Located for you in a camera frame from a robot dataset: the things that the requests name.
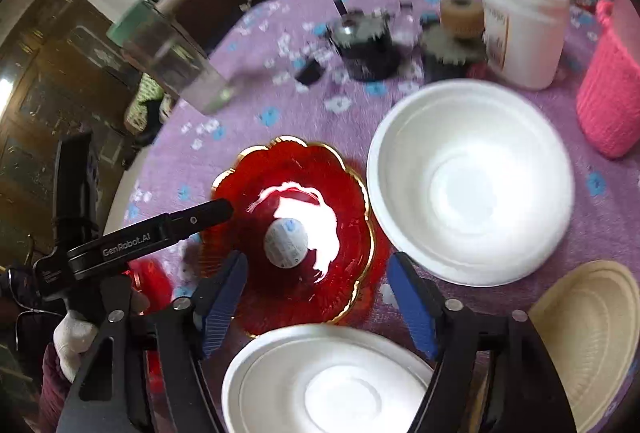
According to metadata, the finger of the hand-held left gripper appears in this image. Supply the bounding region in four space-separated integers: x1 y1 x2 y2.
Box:
162 199 235 241

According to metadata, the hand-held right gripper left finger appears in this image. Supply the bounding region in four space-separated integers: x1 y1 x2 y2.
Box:
55 252 249 433

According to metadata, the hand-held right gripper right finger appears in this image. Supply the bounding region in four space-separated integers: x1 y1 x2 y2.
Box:
387 253 576 433

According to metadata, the red plate with gold print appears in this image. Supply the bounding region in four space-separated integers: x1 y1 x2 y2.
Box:
126 257 173 414

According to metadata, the red plate with round sticker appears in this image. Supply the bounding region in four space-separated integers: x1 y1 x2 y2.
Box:
199 137 377 340

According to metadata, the white disposable bowl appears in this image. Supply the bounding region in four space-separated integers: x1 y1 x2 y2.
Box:
366 79 574 287
529 259 640 433
221 324 437 433

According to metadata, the person's left forearm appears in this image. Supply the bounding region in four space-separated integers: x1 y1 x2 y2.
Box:
37 343 77 433

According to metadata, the person's left hand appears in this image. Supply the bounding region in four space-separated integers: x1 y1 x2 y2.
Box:
52 310 99 384

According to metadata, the green patterned blanket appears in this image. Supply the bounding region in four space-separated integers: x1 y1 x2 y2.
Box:
124 72 174 134

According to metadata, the purple floral tablecloth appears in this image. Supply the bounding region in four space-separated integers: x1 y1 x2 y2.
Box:
120 0 640 433

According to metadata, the clear bottle with green lid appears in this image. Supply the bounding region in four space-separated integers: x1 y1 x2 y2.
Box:
106 0 236 114

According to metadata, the dark wooden cabinet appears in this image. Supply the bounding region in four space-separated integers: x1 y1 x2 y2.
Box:
0 0 147 274

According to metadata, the small black adapter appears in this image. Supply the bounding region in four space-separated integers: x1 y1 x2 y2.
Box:
294 59 324 87

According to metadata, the black cylindrical motor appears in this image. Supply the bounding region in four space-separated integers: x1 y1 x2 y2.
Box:
326 0 402 82

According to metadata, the dark jar with wooden lid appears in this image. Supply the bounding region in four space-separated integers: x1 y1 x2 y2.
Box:
419 0 490 82

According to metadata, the bottle in pink knitted sleeve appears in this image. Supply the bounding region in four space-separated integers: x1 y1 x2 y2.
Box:
575 0 640 160

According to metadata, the white plastic jar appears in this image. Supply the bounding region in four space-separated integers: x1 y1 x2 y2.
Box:
481 0 571 90

